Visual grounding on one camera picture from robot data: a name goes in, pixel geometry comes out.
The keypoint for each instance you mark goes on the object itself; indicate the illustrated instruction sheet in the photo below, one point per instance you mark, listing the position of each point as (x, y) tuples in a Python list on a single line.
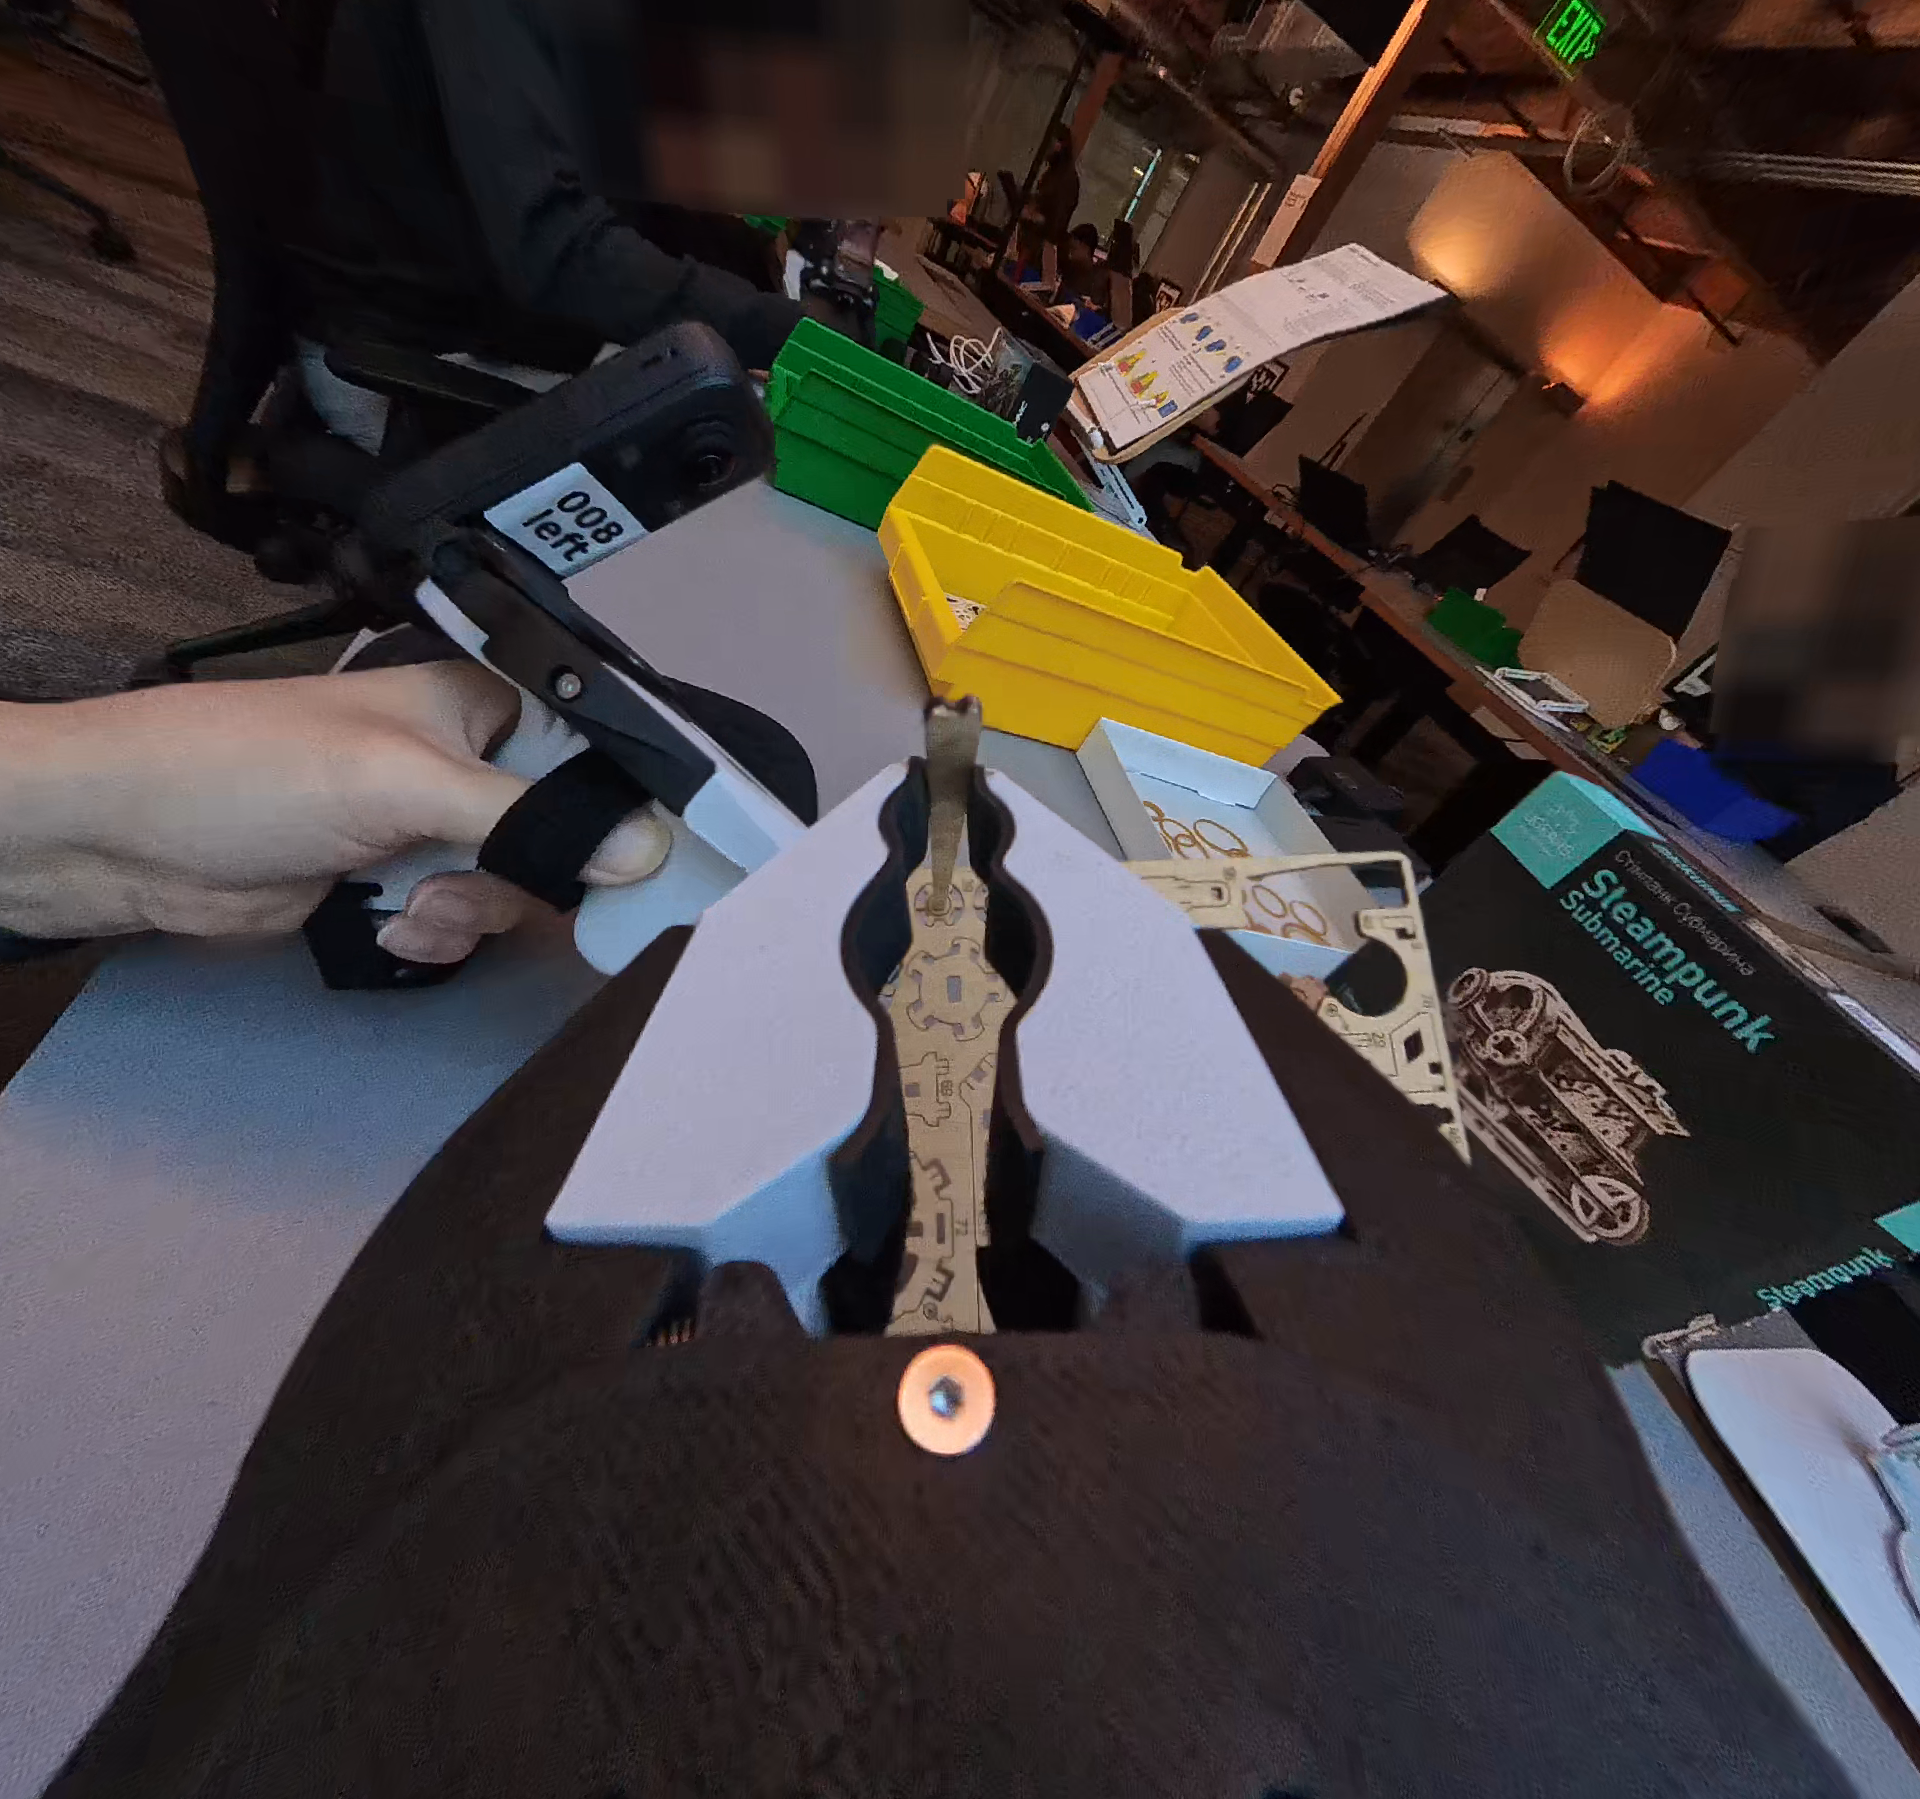
[(1275, 323)]

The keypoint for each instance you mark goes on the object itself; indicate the white paper sign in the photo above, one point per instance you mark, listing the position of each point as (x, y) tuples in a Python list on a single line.
[(1287, 217)]

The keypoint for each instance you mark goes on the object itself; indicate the wall lamp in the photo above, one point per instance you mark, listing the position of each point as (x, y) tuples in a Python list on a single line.
[(1562, 398)]

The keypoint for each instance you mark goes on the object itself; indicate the small black device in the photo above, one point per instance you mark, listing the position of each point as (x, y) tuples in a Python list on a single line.
[(1044, 403)]

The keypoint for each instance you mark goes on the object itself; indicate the wooden post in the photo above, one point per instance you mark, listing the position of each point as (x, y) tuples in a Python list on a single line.
[(1389, 74)]

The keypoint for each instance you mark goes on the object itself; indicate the green exit sign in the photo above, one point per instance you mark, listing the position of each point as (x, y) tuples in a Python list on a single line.
[(1572, 31)]

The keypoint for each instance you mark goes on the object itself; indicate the plywood puzzle parts sheet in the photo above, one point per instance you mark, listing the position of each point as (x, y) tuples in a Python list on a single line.
[(948, 1019)]

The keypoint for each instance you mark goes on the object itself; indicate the person's left hand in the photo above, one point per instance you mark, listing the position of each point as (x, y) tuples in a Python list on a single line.
[(271, 808)]

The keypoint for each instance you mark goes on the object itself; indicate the green plastic bin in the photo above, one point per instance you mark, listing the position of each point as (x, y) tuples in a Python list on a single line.
[(898, 306), (854, 434)]

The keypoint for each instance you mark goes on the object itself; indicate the thin wooden stick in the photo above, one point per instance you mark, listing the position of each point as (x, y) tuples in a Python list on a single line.
[(951, 794)]

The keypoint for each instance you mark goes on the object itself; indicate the small green bin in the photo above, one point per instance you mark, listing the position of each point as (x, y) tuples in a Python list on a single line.
[(1477, 630)]

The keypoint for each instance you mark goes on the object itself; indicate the blue bin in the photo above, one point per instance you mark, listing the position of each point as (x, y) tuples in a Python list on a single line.
[(1711, 785)]

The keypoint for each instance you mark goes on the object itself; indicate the person's dark trousers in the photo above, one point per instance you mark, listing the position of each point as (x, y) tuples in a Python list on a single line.
[(37, 1004)]

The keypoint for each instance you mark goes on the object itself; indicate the instruction poster on stand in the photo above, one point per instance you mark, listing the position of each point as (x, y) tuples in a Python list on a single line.
[(1786, 1440)]

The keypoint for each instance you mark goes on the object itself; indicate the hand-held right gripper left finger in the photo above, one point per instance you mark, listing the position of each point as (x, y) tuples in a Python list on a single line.
[(736, 1078)]

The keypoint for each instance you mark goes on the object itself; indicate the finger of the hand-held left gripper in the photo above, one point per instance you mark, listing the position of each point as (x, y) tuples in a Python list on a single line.
[(742, 828)]

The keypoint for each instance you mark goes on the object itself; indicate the black office chair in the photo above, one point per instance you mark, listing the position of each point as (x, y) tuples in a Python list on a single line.
[(239, 253)]

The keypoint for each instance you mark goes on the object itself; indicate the black puzzle box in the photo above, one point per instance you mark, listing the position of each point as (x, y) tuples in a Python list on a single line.
[(1650, 1124)]

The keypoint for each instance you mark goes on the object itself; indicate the document stand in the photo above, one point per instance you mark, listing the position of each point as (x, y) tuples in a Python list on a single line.
[(1119, 478)]

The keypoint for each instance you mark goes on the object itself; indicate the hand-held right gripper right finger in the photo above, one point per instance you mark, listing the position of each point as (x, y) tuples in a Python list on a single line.
[(1155, 1078)]

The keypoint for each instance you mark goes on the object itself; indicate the grey desk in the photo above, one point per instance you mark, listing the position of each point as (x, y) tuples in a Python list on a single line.
[(300, 1154)]

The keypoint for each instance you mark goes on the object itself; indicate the white cardboard tray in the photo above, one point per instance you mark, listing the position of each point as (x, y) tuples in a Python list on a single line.
[(1119, 779)]

